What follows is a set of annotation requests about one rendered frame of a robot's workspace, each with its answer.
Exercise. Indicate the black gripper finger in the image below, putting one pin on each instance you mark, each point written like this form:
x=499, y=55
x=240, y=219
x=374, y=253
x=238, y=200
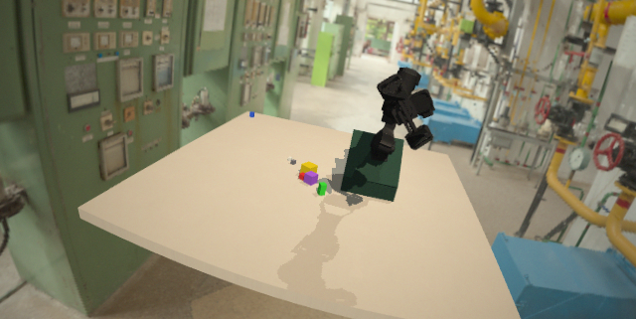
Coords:
x=395, y=91
x=420, y=135

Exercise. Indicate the yellow block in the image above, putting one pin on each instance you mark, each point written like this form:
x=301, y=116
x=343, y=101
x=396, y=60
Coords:
x=308, y=166

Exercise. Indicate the purple cube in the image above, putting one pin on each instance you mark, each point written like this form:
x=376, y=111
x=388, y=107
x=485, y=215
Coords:
x=310, y=178

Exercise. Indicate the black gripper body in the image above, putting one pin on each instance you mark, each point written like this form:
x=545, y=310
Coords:
x=402, y=111

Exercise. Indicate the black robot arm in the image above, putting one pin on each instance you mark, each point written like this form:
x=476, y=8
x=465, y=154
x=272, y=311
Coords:
x=383, y=142

